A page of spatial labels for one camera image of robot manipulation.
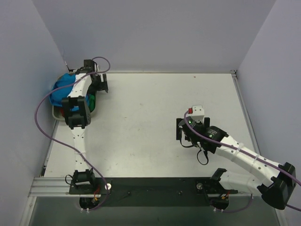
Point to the blue t shirt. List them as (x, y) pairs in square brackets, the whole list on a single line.
[(70, 85)]

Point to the aluminium front rail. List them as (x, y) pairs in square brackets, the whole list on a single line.
[(46, 187)]

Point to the red t shirt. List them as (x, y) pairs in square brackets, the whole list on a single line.
[(61, 111)]

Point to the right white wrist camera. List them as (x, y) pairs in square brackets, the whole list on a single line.
[(197, 113)]

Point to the green t shirt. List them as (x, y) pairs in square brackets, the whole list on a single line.
[(92, 101)]

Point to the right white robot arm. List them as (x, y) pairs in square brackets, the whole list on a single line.
[(272, 181)]

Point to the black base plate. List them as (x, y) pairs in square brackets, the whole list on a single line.
[(143, 201)]

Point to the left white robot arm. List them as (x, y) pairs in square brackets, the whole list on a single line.
[(77, 108)]

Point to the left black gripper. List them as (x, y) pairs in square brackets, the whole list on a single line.
[(102, 82)]

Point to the grey plastic bin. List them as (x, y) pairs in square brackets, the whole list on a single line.
[(57, 115)]

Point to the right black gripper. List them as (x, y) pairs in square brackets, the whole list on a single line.
[(178, 128)]

